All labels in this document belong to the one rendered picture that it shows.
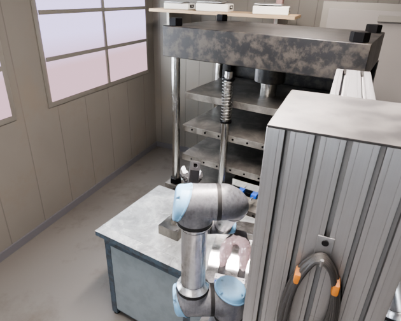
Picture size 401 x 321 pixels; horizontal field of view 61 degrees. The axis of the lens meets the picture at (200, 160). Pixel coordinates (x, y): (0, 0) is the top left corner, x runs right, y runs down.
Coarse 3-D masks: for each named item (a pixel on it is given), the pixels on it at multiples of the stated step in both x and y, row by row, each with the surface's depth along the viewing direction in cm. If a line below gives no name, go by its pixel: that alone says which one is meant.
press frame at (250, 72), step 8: (224, 64) 308; (376, 64) 247; (224, 72) 310; (240, 72) 309; (248, 72) 305; (288, 80) 289; (296, 80) 286; (304, 80) 283; (312, 80) 280; (320, 80) 276; (328, 80) 273; (312, 88) 282; (320, 88) 279; (328, 88) 275
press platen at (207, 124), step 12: (216, 108) 302; (192, 120) 272; (204, 120) 273; (216, 120) 274; (240, 120) 276; (252, 120) 276; (264, 120) 277; (204, 132) 257; (216, 132) 250; (240, 132) 252; (252, 132) 252; (264, 132) 253; (240, 144) 244; (252, 144) 239
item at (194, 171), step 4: (192, 160) 149; (192, 164) 149; (196, 164) 149; (192, 168) 149; (196, 168) 149; (192, 172) 149; (196, 172) 149; (188, 176) 149; (192, 176) 149; (196, 176) 149; (188, 180) 148; (192, 180) 148; (196, 180) 149
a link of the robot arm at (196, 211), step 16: (176, 192) 102; (192, 192) 101; (208, 192) 101; (176, 208) 100; (192, 208) 100; (208, 208) 100; (192, 224) 103; (208, 224) 105; (192, 240) 107; (192, 256) 110; (192, 272) 113; (176, 288) 122; (192, 288) 116; (208, 288) 120; (176, 304) 119; (192, 304) 118; (208, 304) 119
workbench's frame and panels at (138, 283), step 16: (112, 240) 215; (112, 256) 231; (128, 256) 222; (144, 256) 204; (112, 272) 239; (128, 272) 229; (144, 272) 219; (160, 272) 210; (176, 272) 194; (112, 288) 247; (128, 288) 236; (144, 288) 226; (160, 288) 216; (112, 304) 256; (128, 304) 244; (144, 304) 233; (160, 304) 223; (144, 320) 241; (160, 320) 230; (176, 320) 221; (192, 320) 212
